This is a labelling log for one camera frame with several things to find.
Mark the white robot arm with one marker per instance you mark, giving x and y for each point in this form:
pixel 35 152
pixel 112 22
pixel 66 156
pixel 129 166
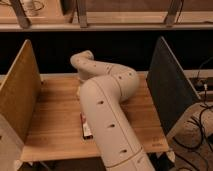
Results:
pixel 104 86

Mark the black candy bar box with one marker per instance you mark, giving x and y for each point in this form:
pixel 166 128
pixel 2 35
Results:
pixel 85 127

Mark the right dark divider panel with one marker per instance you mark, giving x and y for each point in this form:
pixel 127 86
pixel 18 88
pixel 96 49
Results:
pixel 174 96

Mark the left wooden divider panel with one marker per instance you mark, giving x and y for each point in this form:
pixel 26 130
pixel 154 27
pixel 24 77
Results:
pixel 18 93

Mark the wooden back shelf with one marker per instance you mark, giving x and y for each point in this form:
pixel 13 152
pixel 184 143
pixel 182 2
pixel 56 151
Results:
pixel 105 15

